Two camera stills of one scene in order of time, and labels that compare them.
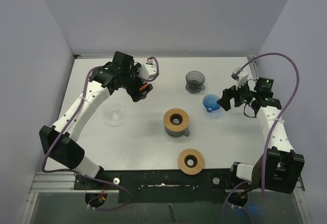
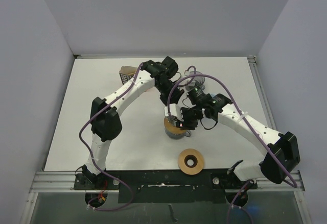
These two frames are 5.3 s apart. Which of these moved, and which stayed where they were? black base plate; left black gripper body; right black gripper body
Moved: left black gripper body; right black gripper body
Stayed: black base plate
